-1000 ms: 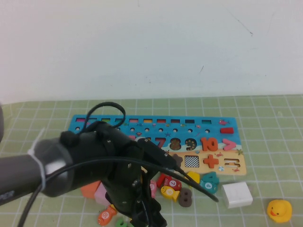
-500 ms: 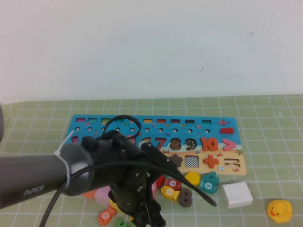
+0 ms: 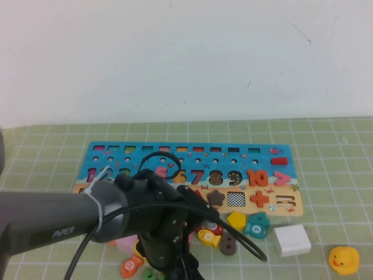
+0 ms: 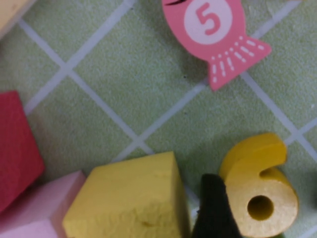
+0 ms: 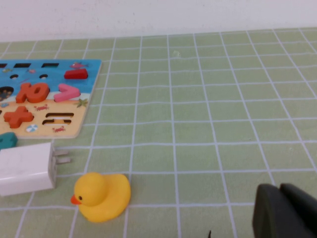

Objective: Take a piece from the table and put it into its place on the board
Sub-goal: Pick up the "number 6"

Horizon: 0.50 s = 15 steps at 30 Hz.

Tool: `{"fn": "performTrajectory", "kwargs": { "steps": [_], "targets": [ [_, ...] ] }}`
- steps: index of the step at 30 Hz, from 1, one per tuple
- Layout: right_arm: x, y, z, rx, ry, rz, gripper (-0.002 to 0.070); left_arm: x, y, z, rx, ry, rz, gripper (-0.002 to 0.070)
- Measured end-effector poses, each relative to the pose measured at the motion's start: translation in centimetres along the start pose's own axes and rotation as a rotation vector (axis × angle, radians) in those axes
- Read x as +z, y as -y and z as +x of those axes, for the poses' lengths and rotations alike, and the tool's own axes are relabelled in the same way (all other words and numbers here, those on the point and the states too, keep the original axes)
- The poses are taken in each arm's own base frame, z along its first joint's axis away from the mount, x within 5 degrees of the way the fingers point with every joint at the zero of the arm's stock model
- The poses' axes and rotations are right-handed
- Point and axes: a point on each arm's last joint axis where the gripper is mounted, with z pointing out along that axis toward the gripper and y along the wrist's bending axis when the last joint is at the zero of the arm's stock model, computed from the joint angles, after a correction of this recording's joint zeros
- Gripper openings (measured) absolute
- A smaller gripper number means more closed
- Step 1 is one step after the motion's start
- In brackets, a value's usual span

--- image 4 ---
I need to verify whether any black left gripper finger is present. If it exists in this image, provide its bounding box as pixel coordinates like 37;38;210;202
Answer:
192;173;242;238

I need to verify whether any yellow number six piece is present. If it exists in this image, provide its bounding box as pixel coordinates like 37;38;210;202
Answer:
219;132;299;238

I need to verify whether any wooden number shape puzzle board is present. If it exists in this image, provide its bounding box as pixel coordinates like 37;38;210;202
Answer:
0;0;35;40

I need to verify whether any yellow wooden cube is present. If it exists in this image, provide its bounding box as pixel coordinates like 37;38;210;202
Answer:
61;151;193;238

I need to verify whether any pink wooden cube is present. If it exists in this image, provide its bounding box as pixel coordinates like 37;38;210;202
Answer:
0;170;87;238

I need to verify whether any pink fish numbered five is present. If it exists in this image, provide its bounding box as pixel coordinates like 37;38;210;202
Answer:
162;0;272;92

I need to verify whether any red wooden cube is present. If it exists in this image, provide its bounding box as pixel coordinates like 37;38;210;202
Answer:
0;90;46;214

